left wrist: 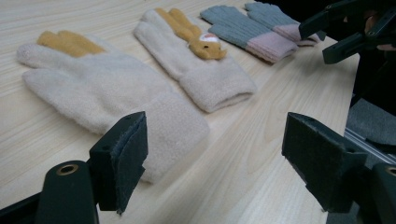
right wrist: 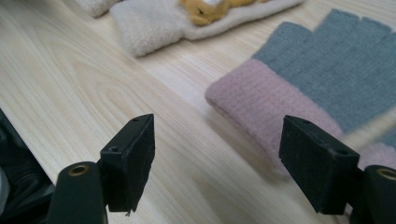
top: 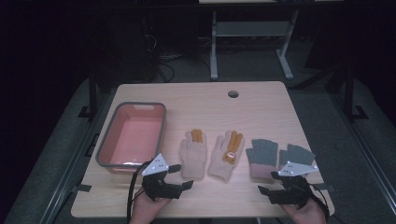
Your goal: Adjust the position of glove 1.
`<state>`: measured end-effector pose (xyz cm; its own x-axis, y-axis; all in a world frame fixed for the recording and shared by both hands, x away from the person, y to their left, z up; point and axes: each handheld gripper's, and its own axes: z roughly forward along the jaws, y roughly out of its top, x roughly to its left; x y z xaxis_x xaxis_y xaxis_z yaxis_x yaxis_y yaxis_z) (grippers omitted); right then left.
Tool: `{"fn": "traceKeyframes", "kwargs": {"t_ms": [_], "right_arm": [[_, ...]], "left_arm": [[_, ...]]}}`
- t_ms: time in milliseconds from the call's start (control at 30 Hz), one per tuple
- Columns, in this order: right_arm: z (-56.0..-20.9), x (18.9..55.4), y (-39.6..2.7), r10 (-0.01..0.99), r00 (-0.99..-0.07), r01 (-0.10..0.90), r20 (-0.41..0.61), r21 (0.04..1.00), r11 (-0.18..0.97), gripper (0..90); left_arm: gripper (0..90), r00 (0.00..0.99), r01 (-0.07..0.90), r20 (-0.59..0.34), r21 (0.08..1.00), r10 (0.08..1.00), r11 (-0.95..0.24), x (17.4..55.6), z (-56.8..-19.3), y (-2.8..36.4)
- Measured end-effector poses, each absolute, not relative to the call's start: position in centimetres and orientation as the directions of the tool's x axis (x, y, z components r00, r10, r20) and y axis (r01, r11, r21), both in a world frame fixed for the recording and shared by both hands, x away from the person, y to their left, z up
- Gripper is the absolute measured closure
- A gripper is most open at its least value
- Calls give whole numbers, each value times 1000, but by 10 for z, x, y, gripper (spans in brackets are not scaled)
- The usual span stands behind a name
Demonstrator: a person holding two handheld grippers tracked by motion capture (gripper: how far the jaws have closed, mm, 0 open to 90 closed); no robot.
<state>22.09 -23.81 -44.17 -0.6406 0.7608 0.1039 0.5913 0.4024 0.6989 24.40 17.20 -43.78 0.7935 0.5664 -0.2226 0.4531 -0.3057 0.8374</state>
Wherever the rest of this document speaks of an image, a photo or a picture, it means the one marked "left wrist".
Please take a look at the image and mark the aluminium rail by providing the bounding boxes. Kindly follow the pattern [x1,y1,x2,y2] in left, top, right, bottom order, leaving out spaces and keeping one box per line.
[344,128,396,165]

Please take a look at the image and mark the beige fleece glove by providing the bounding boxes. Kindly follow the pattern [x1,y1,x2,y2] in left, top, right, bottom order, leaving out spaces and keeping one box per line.
[16,30,211,185]

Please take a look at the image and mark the beige glove with animal applique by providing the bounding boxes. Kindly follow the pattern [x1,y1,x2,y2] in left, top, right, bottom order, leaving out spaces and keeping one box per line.
[134,7,259,114]

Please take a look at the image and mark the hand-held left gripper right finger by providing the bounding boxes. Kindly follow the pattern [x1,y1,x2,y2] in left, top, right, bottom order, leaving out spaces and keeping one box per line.
[281,111,369,214]

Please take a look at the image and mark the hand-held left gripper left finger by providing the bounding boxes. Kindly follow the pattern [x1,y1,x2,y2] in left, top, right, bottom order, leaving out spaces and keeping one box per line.
[88,110,149,217]

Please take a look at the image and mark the grey knit glove pink cuff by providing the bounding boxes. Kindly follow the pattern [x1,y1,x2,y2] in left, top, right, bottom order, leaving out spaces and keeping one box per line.
[245,1,321,47]
[199,5,299,64]

